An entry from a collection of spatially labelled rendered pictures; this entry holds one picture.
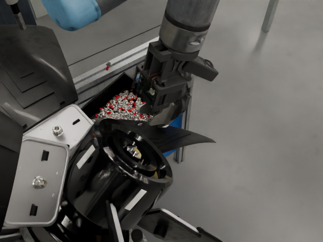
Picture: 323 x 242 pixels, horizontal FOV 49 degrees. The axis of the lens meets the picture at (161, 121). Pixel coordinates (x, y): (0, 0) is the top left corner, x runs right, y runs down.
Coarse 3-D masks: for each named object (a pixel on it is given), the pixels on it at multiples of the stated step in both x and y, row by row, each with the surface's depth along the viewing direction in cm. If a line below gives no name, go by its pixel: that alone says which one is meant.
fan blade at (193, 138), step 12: (120, 120) 77; (132, 120) 78; (144, 132) 69; (156, 132) 68; (168, 132) 69; (180, 132) 71; (192, 132) 75; (156, 144) 59; (168, 144) 60; (180, 144) 61; (192, 144) 63
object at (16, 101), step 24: (0, 48) 54; (24, 48) 55; (48, 48) 57; (0, 72) 51; (24, 72) 51; (48, 72) 52; (0, 96) 49; (24, 96) 49; (48, 96) 49; (72, 96) 50; (24, 120) 47
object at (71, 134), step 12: (72, 108) 49; (48, 120) 48; (60, 120) 48; (72, 120) 48; (84, 120) 48; (36, 132) 47; (48, 132) 47; (72, 132) 47; (84, 132) 47; (72, 144) 46
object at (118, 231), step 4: (112, 204) 36; (112, 208) 35; (112, 212) 35; (116, 212) 35; (116, 216) 35; (116, 220) 34; (116, 224) 34; (116, 228) 33; (120, 228) 34; (120, 232) 33; (120, 236) 33; (120, 240) 32
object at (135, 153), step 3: (129, 147) 42; (132, 147) 42; (135, 147) 42; (129, 150) 41; (132, 150) 42; (135, 150) 42; (138, 150) 42; (132, 153) 41; (135, 153) 42; (138, 153) 42; (135, 156) 41; (138, 156) 42
